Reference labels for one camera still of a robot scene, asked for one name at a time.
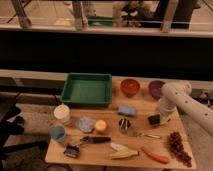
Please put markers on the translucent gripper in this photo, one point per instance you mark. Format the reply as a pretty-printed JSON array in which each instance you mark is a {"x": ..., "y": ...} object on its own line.
[{"x": 164, "y": 119}]

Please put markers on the black eraser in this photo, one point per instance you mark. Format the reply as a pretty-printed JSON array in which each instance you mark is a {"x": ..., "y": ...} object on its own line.
[{"x": 154, "y": 120}]

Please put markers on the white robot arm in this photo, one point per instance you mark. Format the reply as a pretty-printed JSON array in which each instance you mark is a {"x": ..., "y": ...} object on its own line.
[{"x": 177, "y": 94}]

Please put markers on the metal spoon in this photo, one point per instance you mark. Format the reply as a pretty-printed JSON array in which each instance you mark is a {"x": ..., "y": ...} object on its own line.
[{"x": 140, "y": 134}]

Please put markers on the dark grape bunch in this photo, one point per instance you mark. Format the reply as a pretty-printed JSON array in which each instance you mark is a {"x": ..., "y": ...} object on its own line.
[{"x": 177, "y": 149}]

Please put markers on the purple bowl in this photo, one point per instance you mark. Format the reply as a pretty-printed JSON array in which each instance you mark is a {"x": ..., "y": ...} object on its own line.
[{"x": 155, "y": 89}]

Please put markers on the blue sponge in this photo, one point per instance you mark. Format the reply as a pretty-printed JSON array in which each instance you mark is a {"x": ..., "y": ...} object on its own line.
[{"x": 126, "y": 110}]

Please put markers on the orange carrot toy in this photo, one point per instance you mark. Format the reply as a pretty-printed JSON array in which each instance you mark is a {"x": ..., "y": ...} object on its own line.
[{"x": 156, "y": 157}]

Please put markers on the red bowl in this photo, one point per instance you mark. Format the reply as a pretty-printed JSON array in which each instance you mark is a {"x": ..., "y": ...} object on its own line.
[{"x": 130, "y": 87}]

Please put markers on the orange ball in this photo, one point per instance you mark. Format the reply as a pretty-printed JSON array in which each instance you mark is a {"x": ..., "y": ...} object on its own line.
[{"x": 100, "y": 126}]

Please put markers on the crumpled clear plastic bag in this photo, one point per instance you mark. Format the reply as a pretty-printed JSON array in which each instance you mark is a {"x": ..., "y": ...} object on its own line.
[{"x": 85, "y": 124}]

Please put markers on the green plastic tray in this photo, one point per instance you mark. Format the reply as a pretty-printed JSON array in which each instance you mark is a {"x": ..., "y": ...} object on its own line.
[{"x": 87, "y": 90}]

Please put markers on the black binder clip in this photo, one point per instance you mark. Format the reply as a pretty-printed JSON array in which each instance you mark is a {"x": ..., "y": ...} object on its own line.
[{"x": 72, "y": 151}]

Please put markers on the white cup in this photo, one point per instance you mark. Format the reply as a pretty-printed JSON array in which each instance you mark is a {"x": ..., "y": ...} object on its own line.
[{"x": 62, "y": 114}]

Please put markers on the blue cup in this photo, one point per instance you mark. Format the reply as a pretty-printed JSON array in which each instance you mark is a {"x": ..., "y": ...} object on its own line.
[{"x": 58, "y": 133}]

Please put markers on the black office chair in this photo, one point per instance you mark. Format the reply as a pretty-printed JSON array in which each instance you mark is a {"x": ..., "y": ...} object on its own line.
[{"x": 11, "y": 123}]

